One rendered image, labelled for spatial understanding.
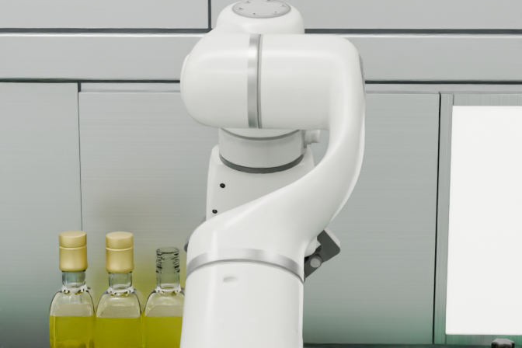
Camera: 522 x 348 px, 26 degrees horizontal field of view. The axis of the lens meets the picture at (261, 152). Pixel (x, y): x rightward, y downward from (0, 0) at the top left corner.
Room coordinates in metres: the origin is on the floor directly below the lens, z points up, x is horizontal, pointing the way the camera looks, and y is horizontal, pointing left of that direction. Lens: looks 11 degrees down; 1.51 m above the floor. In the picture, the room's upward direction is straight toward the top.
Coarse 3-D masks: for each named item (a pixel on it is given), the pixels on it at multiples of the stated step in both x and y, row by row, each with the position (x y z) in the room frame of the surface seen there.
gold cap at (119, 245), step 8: (112, 232) 1.34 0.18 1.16; (120, 232) 1.34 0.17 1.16; (128, 232) 1.34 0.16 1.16; (112, 240) 1.32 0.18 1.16; (120, 240) 1.32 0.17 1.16; (128, 240) 1.32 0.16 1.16; (112, 248) 1.32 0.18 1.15; (120, 248) 1.32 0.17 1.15; (128, 248) 1.32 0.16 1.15; (112, 256) 1.32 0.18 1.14; (120, 256) 1.32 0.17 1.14; (128, 256) 1.32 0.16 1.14; (112, 264) 1.32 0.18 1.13; (120, 264) 1.32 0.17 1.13; (128, 264) 1.32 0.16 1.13; (112, 272) 1.32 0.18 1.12; (120, 272) 1.32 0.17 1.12; (128, 272) 1.32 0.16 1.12
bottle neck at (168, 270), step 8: (160, 248) 1.35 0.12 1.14; (168, 248) 1.35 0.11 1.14; (176, 248) 1.35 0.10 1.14; (160, 256) 1.33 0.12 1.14; (168, 256) 1.32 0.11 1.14; (176, 256) 1.33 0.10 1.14; (160, 264) 1.33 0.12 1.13; (168, 264) 1.32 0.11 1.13; (176, 264) 1.33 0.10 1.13; (160, 272) 1.33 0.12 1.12; (168, 272) 1.32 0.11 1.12; (176, 272) 1.33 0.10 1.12; (160, 280) 1.33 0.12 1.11; (168, 280) 1.32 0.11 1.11; (176, 280) 1.33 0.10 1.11; (160, 288) 1.33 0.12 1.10; (168, 288) 1.32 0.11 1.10; (176, 288) 1.33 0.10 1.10
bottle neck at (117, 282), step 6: (114, 276) 1.32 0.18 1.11; (120, 276) 1.32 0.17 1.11; (126, 276) 1.32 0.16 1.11; (114, 282) 1.32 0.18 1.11; (120, 282) 1.32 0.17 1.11; (126, 282) 1.32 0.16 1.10; (108, 288) 1.33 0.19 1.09; (114, 288) 1.32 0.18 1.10; (120, 288) 1.32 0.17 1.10; (126, 288) 1.32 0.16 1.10; (132, 288) 1.33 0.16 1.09
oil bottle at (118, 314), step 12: (108, 300) 1.31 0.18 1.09; (120, 300) 1.31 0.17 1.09; (132, 300) 1.31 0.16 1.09; (144, 300) 1.35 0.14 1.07; (96, 312) 1.31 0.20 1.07; (108, 312) 1.31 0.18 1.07; (120, 312) 1.31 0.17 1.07; (132, 312) 1.31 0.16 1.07; (96, 324) 1.31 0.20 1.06; (108, 324) 1.31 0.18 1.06; (120, 324) 1.31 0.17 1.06; (132, 324) 1.31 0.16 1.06; (96, 336) 1.31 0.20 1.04; (108, 336) 1.31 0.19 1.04; (120, 336) 1.31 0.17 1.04; (132, 336) 1.31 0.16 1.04
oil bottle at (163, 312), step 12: (180, 288) 1.34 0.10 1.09; (156, 300) 1.32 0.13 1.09; (168, 300) 1.31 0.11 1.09; (180, 300) 1.32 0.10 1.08; (144, 312) 1.32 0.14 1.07; (156, 312) 1.31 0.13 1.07; (168, 312) 1.31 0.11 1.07; (180, 312) 1.31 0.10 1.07; (144, 324) 1.31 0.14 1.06; (156, 324) 1.31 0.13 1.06; (168, 324) 1.31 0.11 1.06; (180, 324) 1.31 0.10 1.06; (144, 336) 1.31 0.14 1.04; (156, 336) 1.31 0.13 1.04; (168, 336) 1.31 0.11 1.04; (180, 336) 1.31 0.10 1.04
